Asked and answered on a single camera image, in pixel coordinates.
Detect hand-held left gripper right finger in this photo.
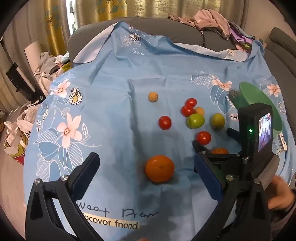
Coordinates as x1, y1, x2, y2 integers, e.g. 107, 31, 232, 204
194, 153, 271, 241

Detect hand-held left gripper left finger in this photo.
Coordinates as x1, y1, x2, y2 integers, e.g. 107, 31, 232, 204
25, 152, 102, 241

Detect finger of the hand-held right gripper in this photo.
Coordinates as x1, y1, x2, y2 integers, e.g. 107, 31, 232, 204
227, 127, 242, 145
193, 140, 242, 163

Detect green plum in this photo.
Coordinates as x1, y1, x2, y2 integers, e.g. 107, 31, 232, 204
186, 113, 205, 129
210, 113, 226, 129

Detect green plastic bowl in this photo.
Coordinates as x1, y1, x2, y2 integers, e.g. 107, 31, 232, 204
228, 82, 284, 139

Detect large orange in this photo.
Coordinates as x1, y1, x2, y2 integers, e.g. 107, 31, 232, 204
145, 155, 175, 183

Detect person's right hand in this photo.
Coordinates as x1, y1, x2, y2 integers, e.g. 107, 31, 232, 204
266, 176, 296, 212

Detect grey armchair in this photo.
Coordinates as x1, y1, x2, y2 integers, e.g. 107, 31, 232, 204
264, 27, 296, 98

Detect blue floral cloth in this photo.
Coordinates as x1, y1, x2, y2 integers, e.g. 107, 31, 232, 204
24, 21, 296, 241

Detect heap of grey clothes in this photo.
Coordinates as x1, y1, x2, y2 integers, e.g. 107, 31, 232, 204
34, 51, 71, 93

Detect black stand device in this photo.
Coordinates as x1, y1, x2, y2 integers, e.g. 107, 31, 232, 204
6, 62, 44, 101

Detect pile of pink purple clothes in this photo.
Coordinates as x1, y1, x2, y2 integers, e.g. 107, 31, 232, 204
168, 9, 257, 50

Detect grey sofa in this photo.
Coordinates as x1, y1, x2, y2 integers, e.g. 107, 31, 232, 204
68, 16, 245, 63

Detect white board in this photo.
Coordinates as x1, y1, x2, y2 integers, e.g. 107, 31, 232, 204
24, 40, 44, 70

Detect grey gold curtain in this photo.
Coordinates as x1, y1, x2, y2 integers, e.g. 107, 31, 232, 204
148, 0, 195, 18

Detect yellow teal patterned curtain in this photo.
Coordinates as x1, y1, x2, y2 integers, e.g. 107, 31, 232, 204
74, 0, 130, 28

